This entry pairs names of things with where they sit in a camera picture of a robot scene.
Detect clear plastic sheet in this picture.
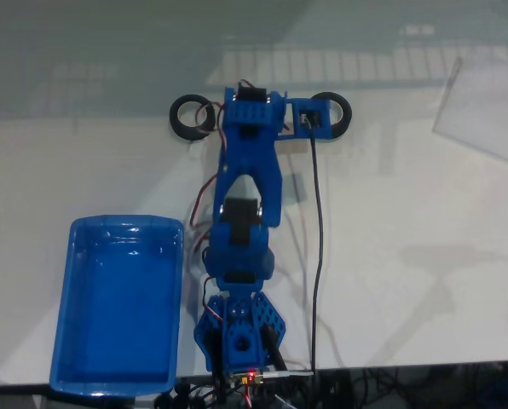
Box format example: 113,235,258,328
431,55,508,170

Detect blue gripper camera box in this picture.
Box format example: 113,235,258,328
278,96,337,142

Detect black camera cable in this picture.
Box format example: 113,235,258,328
305,118,326,377

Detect black table clamp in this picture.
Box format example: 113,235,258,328
206,327,228,404
259,325,290,372

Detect tangled black cables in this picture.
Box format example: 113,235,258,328
274,361,508,409

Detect controller board with red light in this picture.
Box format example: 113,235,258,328
229,369,267,388

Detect black tape roll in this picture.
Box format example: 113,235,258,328
310,90,354,140
169,93,219,143

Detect blue plastic bin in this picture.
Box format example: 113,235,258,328
49,214,185,395

